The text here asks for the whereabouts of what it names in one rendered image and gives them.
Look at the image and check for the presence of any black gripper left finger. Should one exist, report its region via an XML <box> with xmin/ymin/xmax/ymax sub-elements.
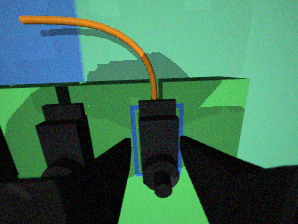
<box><xmin>0</xmin><ymin>138</ymin><xmax>131</xmax><ymax>224</ymax></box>

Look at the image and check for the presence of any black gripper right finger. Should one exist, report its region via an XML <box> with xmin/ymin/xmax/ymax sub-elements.
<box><xmin>179</xmin><ymin>136</ymin><xmax>298</xmax><ymax>224</ymax></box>

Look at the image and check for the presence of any green flat plate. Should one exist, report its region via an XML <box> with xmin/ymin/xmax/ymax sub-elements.
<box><xmin>0</xmin><ymin>76</ymin><xmax>250</xmax><ymax>224</ymax></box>

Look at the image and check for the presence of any black micro servo with orange cable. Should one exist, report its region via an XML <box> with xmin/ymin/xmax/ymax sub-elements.
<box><xmin>19</xmin><ymin>15</ymin><xmax>180</xmax><ymax>198</ymax></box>

